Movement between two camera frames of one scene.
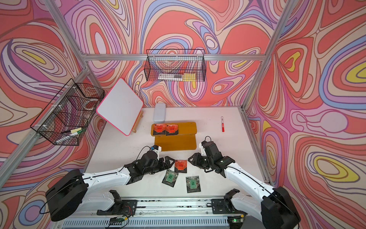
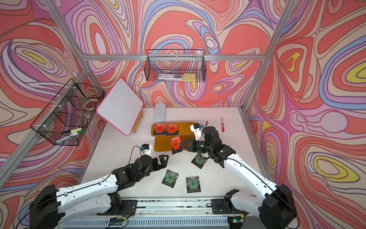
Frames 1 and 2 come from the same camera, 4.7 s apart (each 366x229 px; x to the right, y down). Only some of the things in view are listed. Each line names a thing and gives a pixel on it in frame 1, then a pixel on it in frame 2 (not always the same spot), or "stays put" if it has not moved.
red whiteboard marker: [223, 126] stays put
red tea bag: [171, 129] stays put
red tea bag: [159, 129] stays put
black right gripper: [196, 161] to [190, 148]
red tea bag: [180, 166] to [176, 144]
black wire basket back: [177, 65] stays put
